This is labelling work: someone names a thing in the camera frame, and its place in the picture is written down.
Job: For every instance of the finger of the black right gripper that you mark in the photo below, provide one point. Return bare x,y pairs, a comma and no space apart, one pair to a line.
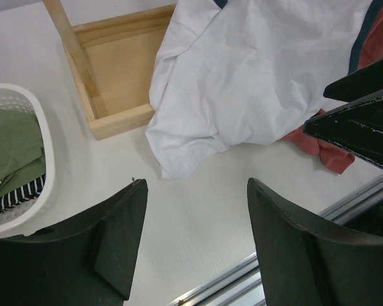
358,84
356,127

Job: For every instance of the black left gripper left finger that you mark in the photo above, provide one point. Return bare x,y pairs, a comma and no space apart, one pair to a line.
87,259

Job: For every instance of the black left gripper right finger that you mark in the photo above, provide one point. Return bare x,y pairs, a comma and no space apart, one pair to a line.
305,259

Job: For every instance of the green tank top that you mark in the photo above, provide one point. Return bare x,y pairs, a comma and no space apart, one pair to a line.
22,157

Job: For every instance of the white tank top navy trim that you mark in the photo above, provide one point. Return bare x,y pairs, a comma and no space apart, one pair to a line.
231,72

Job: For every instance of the white plastic basket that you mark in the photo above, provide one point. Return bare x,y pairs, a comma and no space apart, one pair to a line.
20,99

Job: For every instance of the black white striped garment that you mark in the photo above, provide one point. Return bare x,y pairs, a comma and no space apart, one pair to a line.
27,192

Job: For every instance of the wooden clothes rack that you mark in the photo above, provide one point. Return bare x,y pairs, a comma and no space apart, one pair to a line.
112,62

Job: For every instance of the aluminium rail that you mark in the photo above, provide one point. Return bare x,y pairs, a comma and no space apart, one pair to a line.
241,284

